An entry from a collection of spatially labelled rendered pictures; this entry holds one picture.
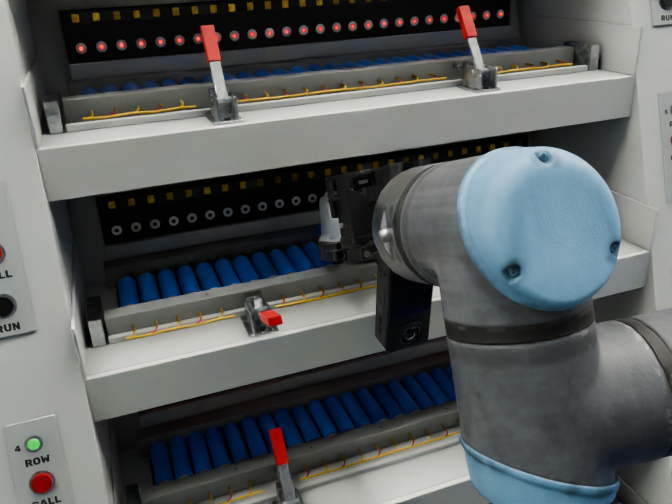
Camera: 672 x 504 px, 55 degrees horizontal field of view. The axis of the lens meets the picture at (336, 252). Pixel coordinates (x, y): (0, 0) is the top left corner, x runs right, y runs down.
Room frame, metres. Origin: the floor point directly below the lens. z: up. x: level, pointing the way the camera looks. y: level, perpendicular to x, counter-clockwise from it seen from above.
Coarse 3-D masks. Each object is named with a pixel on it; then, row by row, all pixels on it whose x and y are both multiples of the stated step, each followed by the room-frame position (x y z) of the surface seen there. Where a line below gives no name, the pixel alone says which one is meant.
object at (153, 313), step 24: (336, 264) 0.67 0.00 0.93; (360, 264) 0.66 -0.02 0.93; (216, 288) 0.63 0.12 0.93; (240, 288) 0.63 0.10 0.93; (264, 288) 0.63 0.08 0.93; (288, 288) 0.64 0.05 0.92; (312, 288) 0.64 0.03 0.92; (360, 288) 0.64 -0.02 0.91; (120, 312) 0.59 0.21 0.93; (144, 312) 0.59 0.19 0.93; (168, 312) 0.60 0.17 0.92; (192, 312) 0.61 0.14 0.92; (216, 312) 0.62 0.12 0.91; (144, 336) 0.58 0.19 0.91
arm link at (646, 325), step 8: (656, 312) 0.41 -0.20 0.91; (664, 312) 0.41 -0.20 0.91; (616, 320) 0.41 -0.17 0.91; (624, 320) 0.40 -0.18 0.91; (632, 320) 0.40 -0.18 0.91; (640, 320) 0.40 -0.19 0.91; (648, 320) 0.40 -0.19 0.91; (656, 320) 0.39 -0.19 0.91; (664, 320) 0.39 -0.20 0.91; (640, 328) 0.39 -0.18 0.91; (648, 328) 0.39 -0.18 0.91; (656, 328) 0.39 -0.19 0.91; (664, 328) 0.38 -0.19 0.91; (648, 336) 0.38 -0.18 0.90; (656, 336) 0.38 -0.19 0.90; (664, 336) 0.38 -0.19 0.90; (648, 344) 0.37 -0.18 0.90; (656, 344) 0.37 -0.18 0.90; (664, 344) 0.37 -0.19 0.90; (656, 352) 0.37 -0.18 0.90; (664, 352) 0.37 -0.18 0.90; (664, 360) 0.37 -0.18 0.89; (664, 368) 0.36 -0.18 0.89; (664, 456) 0.37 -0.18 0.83
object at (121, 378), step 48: (144, 240) 0.71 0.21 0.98; (192, 240) 0.73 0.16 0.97; (624, 240) 0.74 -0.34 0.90; (96, 288) 0.69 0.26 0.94; (624, 288) 0.71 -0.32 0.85; (96, 336) 0.58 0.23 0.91; (192, 336) 0.59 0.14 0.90; (240, 336) 0.58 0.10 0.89; (288, 336) 0.58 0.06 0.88; (336, 336) 0.60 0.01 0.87; (432, 336) 0.64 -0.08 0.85; (96, 384) 0.53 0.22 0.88; (144, 384) 0.55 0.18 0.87; (192, 384) 0.56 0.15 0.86; (240, 384) 0.58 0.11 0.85
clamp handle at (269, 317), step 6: (258, 300) 0.59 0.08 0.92; (258, 306) 0.59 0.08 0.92; (258, 312) 0.57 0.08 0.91; (264, 312) 0.55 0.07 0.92; (270, 312) 0.55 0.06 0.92; (264, 318) 0.54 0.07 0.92; (270, 318) 0.52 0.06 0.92; (276, 318) 0.53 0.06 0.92; (270, 324) 0.52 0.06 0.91; (276, 324) 0.53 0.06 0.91
